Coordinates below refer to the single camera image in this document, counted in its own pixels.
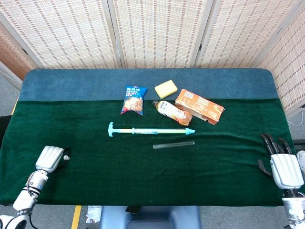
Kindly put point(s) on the clear glass tube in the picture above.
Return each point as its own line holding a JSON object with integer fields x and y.
{"x": 174, "y": 145}

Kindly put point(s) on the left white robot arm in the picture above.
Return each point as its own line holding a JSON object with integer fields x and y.
{"x": 26, "y": 198}

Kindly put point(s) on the white shoe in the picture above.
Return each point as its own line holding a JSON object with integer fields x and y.
{"x": 301, "y": 161}

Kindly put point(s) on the orange drink bottle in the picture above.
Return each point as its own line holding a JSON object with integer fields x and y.
{"x": 171, "y": 111}

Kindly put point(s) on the blue snack chip bag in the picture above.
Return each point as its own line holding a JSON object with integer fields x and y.
{"x": 134, "y": 102}

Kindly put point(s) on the cyan green toy water pump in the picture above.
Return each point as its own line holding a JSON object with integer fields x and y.
{"x": 147, "y": 131}

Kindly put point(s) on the green velvet table cloth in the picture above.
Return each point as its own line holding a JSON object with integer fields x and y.
{"x": 143, "y": 174}

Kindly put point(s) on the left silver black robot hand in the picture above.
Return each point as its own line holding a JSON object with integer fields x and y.
{"x": 48, "y": 157}

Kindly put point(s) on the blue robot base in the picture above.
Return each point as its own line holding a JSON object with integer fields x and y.
{"x": 152, "y": 217}

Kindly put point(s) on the orange carton box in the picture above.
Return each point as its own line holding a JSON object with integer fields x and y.
{"x": 200, "y": 106}

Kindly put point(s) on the white crumpled paper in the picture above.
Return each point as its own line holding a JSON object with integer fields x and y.
{"x": 93, "y": 213}

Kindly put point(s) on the blue table cloth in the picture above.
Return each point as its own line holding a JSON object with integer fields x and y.
{"x": 83, "y": 83}

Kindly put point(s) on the yellow sponge block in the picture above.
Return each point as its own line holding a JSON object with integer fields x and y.
{"x": 166, "y": 89}

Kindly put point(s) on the white rubber stopper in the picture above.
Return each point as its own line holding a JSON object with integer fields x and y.
{"x": 66, "y": 157}

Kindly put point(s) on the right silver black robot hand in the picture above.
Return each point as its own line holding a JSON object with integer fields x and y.
{"x": 286, "y": 169}

